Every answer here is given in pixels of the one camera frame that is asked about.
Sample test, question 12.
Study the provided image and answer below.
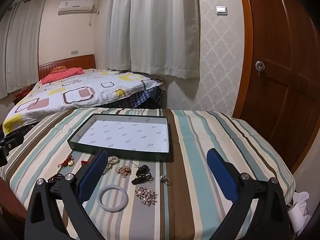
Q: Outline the white pleated curtain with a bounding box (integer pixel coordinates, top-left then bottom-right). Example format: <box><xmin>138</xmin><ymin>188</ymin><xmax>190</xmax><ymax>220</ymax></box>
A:
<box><xmin>106</xmin><ymin>0</ymin><xmax>200</xmax><ymax>79</ymax></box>

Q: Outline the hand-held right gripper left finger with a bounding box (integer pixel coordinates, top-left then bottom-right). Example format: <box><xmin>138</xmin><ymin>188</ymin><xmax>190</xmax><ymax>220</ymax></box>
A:
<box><xmin>24</xmin><ymin>150</ymin><xmax>108</xmax><ymax>240</ymax></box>

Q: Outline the striped blanket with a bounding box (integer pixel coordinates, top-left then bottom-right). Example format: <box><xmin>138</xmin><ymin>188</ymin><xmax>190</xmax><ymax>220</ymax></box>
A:
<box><xmin>0</xmin><ymin>107</ymin><xmax>295</xmax><ymax>240</ymax></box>

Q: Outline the red decoration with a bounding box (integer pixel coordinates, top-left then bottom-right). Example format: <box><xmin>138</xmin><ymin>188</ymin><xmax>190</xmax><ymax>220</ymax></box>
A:
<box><xmin>15</xmin><ymin>85</ymin><xmax>33</xmax><ymax>99</ymax></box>

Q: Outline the red pillow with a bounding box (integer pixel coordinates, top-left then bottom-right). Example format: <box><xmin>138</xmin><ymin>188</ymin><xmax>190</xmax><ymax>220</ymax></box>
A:
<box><xmin>40</xmin><ymin>67</ymin><xmax>84</xmax><ymax>85</ymax></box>

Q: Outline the wooden headboard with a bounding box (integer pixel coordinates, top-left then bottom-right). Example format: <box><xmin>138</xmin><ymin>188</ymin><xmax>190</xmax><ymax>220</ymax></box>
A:
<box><xmin>38</xmin><ymin>54</ymin><xmax>97</xmax><ymax>82</ymax></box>

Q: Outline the brown wooden door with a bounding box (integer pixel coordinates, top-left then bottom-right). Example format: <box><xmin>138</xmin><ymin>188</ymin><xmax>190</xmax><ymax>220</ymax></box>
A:
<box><xmin>234</xmin><ymin>0</ymin><xmax>320</xmax><ymax>174</ymax></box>

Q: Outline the red knot gold charm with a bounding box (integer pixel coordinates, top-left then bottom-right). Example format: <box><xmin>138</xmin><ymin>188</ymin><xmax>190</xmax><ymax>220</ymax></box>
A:
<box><xmin>58</xmin><ymin>155</ymin><xmax>75</xmax><ymax>169</ymax></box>

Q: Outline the dark red bead bracelet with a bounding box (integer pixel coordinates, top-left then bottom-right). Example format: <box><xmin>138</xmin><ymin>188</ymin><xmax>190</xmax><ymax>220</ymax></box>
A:
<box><xmin>47</xmin><ymin>172</ymin><xmax>66</xmax><ymax>183</ymax></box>

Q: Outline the metal door lock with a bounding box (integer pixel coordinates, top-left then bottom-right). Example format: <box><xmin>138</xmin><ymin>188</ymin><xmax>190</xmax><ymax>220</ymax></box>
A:
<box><xmin>255</xmin><ymin>60</ymin><xmax>266</xmax><ymax>77</ymax></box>

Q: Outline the white jade bangle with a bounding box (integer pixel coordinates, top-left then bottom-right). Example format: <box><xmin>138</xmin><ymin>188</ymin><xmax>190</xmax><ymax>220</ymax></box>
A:
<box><xmin>98</xmin><ymin>184</ymin><xmax>129</xmax><ymax>213</ymax></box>

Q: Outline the rhinestone brooch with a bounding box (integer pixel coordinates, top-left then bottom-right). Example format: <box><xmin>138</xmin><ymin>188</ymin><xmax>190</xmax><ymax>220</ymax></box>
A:
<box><xmin>115</xmin><ymin>165</ymin><xmax>132</xmax><ymax>178</ymax></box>

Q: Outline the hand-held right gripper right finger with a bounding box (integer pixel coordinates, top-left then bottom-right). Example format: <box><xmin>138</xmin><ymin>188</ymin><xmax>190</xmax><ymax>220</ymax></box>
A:
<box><xmin>206</xmin><ymin>148</ymin><xmax>294</xmax><ymax>240</ymax></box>

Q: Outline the white window curtain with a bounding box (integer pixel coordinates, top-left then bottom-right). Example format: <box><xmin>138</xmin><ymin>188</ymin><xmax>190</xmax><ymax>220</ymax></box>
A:
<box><xmin>0</xmin><ymin>0</ymin><xmax>47</xmax><ymax>99</ymax></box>

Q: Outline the blue plaid bed sheet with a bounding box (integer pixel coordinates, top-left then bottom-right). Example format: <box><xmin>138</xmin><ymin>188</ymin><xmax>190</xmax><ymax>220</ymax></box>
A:
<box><xmin>95</xmin><ymin>85</ymin><xmax>167</xmax><ymax>109</ymax></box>

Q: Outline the silver ring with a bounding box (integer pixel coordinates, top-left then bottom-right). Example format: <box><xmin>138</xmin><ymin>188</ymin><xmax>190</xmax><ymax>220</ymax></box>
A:
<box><xmin>159</xmin><ymin>175</ymin><xmax>173</xmax><ymax>186</ymax></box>

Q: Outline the dark gourd pendant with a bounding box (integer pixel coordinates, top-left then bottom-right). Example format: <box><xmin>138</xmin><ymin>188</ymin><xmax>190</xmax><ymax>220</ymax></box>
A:
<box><xmin>130</xmin><ymin>161</ymin><xmax>153</xmax><ymax>185</ymax></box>

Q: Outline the white plastic bag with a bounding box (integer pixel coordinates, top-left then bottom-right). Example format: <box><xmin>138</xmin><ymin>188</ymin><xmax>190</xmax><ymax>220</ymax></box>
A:
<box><xmin>287</xmin><ymin>191</ymin><xmax>312</xmax><ymax>233</ymax></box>

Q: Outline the pearl flower brooch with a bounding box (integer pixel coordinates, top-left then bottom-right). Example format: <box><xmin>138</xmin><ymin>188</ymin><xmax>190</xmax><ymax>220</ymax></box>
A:
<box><xmin>134</xmin><ymin>185</ymin><xmax>156</xmax><ymax>206</ymax></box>

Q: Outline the white air conditioner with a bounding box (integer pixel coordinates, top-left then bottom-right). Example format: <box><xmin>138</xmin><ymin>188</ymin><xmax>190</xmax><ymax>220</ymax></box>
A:
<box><xmin>58</xmin><ymin>0</ymin><xmax>97</xmax><ymax>15</ymax></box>

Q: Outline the white patterned bed sheet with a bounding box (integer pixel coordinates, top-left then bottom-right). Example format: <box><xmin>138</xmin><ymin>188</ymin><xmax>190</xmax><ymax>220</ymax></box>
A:
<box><xmin>2</xmin><ymin>67</ymin><xmax>164</xmax><ymax>135</ymax></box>

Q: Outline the dark green cardboard box tray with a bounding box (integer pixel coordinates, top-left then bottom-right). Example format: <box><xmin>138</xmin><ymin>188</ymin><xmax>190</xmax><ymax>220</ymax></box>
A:
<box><xmin>67</xmin><ymin>113</ymin><xmax>173</xmax><ymax>162</ymax></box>

